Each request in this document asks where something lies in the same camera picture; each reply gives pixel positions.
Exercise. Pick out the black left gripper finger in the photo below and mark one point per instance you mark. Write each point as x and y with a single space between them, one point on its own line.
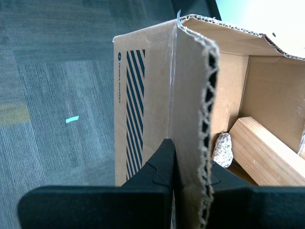
95 207
257 207

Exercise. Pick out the brown cardboard box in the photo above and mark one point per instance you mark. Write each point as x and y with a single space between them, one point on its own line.
162 83

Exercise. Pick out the light wooden block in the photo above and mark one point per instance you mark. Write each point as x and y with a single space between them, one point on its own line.
262 152

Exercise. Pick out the speckled beige rock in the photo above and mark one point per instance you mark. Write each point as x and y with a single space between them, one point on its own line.
222 150

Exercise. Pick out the short green floor tape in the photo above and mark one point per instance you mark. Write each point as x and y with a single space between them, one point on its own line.
71 119

